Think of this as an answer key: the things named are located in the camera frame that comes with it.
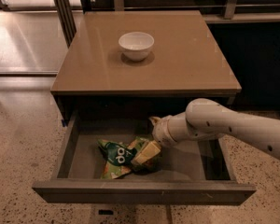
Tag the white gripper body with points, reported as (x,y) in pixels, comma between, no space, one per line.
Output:
(160,132)

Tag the green rice chip bag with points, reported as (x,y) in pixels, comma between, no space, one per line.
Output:
(118,158)

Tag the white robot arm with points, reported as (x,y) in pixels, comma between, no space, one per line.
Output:
(205,119)

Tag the open grey top drawer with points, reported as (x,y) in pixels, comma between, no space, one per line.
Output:
(190,173)

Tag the brown cabinet with counter top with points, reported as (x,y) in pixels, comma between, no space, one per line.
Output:
(185,59)

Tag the white ceramic bowl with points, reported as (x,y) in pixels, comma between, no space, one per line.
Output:
(136,46)

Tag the floor outlet plate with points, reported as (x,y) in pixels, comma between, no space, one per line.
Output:
(103,214)

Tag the metal railing in background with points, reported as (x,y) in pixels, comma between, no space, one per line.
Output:
(264,13)

